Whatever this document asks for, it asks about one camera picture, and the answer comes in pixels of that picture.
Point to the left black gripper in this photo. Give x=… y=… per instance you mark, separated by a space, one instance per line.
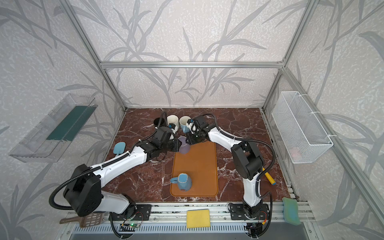
x=175 y=144

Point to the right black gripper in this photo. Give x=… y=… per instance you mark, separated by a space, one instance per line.
x=192 y=139

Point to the lavender mug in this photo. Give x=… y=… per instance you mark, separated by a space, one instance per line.
x=185 y=147

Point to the light blue mug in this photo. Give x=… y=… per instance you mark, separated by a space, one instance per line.
x=184 y=124

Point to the black mug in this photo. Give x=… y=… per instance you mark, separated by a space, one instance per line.
x=159 y=122

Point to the white ceramic mug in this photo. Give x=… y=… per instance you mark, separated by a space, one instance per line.
x=173 y=119

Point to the blue speckled mug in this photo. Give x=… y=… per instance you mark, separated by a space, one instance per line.
x=183 y=182

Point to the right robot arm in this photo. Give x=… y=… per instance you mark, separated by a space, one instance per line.
x=247 y=157

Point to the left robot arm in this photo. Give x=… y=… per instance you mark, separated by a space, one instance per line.
x=83 y=191

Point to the orange rubber tray mat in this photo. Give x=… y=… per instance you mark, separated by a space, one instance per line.
x=200 y=164

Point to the yellow sponge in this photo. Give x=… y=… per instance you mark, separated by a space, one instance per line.
x=198 y=219

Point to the small green circuit board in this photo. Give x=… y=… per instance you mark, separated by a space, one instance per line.
x=129 y=227

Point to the green mat in shelf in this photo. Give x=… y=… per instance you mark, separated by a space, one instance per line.
x=70 y=126

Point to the brown slotted spatula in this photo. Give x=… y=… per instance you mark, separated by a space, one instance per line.
x=90 y=220

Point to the green sponge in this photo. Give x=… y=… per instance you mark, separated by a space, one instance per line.
x=291 y=211

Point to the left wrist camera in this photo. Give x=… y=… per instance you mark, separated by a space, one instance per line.
x=174 y=129

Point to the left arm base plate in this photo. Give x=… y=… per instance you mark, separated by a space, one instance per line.
x=140 y=213

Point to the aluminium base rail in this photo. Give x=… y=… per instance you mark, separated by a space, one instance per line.
x=167 y=218

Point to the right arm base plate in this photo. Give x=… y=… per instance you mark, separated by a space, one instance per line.
x=237 y=212

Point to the yellow handled tool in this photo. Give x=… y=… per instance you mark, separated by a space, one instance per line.
x=270 y=179

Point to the clear acrylic wall shelf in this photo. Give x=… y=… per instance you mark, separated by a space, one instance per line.
x=34 y=148

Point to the white wire basket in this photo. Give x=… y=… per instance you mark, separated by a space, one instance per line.
x=303 y=135

